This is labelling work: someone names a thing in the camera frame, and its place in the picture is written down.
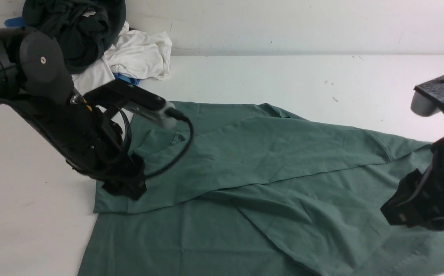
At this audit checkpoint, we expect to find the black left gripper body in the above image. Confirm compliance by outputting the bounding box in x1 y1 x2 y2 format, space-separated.
67 108 146 187

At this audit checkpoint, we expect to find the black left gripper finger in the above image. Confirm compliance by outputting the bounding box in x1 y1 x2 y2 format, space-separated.
102 180 147 200

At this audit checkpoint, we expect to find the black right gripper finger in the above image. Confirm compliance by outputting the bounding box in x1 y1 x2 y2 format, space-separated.
380 168 444 231

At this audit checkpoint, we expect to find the green long-sleeve top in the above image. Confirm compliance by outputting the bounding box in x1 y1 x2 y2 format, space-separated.
78 102 444 276

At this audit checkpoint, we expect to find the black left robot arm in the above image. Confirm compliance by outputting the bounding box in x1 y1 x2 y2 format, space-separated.
0 27 146 200

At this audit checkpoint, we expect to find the white crumpled garment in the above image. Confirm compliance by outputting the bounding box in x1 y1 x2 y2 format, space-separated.
72 23 172 95

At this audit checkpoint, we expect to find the dark green crumpled garment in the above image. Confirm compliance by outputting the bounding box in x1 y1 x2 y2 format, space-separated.
22 0 126 74

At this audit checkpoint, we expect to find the blue crumpled garment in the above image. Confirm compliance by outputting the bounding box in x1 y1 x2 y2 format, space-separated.
4 17 141 85

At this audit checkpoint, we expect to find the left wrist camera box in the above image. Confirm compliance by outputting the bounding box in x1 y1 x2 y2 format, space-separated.
84 80 177 129

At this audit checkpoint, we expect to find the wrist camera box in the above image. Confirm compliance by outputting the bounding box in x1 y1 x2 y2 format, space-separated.
410 66 444 133
84 80 177 129

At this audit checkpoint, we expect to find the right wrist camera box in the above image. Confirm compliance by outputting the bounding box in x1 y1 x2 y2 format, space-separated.
410 66 444 133

